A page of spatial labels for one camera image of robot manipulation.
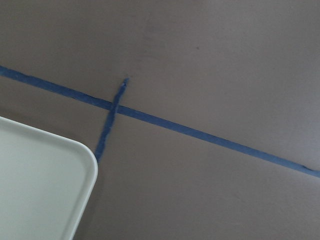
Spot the white bear tray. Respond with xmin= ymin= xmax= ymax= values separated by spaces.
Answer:
xmin=0 ymin=117 xmax=98 ymax=240

